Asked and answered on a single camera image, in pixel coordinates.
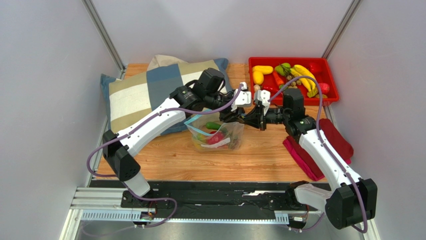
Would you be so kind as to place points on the green pear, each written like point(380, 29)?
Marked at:
point(284, 69)

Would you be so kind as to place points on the yellow banana bunch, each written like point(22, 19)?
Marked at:
point(299, 70)

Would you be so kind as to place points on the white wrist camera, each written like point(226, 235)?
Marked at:
point(242, 97)
point(261, 98)

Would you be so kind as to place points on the orange carrot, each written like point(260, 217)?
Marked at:
point(278, 79)

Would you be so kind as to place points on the dark red folded cloth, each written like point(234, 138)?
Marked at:
point(306, 162)

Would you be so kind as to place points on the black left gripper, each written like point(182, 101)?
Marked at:
point(235, 116)

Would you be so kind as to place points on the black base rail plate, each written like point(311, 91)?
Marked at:
point(213, 200)

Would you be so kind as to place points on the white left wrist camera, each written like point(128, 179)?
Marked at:
point(242, 97)

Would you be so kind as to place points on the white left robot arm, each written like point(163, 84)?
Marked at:
point(198, 97)

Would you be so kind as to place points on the yellow green mango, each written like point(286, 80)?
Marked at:
point(201, 142)

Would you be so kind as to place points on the yellow starfruit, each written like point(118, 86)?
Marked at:
point(264, 69)

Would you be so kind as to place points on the red plastic fruit bin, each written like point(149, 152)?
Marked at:
point(322, 74)

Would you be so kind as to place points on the yellow lemon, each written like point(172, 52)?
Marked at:
point(258, 77)

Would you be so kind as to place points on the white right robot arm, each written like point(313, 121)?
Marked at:
point(351, 199)

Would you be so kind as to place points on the white garlic bulb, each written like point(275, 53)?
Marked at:
point(256, 87)

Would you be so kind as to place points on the checked blue beige pillow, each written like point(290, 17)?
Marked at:
point(129, 100)

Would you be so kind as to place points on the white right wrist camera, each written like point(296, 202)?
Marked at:
point(261, 98)

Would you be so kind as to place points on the red strawberry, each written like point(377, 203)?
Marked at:
point(325, 88)

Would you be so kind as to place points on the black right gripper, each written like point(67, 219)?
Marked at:
point(262, 118)

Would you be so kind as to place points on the clear zip top bag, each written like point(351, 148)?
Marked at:
point(210, 134)

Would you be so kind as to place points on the red apple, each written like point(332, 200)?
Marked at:
point(216, 137)

